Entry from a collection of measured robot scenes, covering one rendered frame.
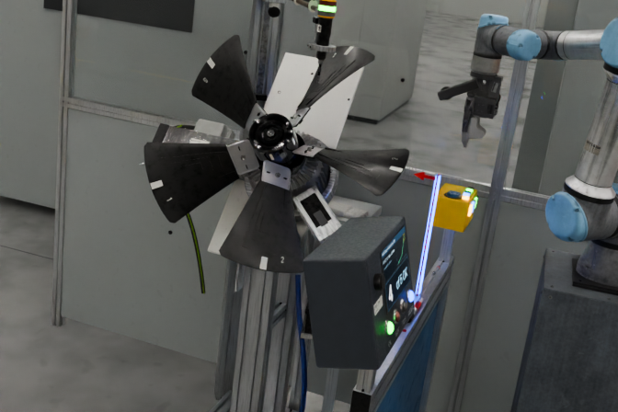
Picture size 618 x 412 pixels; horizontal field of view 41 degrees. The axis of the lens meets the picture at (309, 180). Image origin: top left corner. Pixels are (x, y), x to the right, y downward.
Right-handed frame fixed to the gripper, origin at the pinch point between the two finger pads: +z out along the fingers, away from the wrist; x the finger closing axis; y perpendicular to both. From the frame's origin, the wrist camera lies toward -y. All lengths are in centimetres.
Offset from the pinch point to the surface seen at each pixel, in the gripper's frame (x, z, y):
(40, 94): 148, 54, -255
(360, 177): -33.8, 6.3, -18.4
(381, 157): -22.7, 3.3, -16.8
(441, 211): -3.8, 19.7, -1.8
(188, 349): 44, 116, -100
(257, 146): -34, 4, -47
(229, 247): -50, 27, -45
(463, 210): -3.8, 18.0, 4.1
